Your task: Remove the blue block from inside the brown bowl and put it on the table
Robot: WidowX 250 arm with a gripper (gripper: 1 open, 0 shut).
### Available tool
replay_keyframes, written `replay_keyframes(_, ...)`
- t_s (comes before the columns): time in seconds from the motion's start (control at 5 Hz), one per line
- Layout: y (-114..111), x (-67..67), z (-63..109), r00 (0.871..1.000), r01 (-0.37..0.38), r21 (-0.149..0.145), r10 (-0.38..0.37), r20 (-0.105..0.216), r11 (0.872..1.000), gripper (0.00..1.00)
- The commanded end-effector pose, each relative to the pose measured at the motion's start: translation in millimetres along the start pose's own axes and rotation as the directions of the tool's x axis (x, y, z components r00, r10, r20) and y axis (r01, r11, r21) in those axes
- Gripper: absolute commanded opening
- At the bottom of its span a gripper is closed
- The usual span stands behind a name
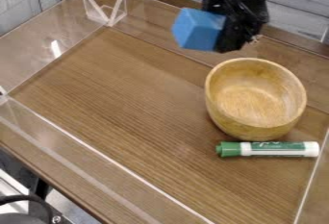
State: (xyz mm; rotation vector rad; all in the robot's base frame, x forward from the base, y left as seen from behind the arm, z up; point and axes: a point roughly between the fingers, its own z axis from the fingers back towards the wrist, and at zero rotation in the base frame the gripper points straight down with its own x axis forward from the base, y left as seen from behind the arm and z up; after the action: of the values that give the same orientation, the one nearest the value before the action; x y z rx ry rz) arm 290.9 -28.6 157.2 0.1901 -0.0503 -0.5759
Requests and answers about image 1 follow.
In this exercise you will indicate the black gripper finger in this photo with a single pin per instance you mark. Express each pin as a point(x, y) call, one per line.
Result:
point(238, 32)
point(213, 6)

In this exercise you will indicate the blue foam block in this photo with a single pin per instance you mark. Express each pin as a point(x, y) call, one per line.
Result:
point(197, 29)

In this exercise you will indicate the brown wooden bowl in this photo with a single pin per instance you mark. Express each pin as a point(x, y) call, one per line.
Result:
point(255, 98)

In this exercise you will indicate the green Expo marker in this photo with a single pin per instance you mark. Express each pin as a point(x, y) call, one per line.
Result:
point(267, 149)

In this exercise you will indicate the clear acrylic tray wall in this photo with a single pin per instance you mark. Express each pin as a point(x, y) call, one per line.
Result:
point(103, 114)

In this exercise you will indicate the black metal bracket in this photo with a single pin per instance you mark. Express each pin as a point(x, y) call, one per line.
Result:
point(53, 217)

